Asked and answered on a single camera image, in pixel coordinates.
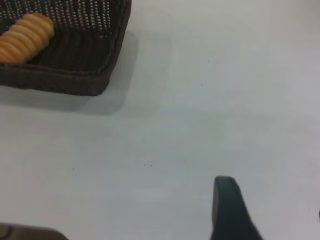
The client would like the dark brown wicker basket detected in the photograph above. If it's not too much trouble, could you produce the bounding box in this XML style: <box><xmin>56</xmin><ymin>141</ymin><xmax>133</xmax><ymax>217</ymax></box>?
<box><xmin>0</xmin><ymin>0</ymin><xmax>133</xmax><ymax>97</ymax></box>

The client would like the ridged orange bread roll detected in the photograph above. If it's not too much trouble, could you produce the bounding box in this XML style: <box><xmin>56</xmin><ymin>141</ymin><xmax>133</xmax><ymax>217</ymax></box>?
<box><xmin>0</xmin><ymin>13</ymin><xmax>55</xmax><ymax>64</ymax></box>

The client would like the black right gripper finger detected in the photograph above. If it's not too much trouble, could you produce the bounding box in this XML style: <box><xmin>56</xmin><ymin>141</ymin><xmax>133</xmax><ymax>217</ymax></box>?
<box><xmin>208</xmin><ymin>175</ymin><xmax>265</xmax><ymax>240</ymax></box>

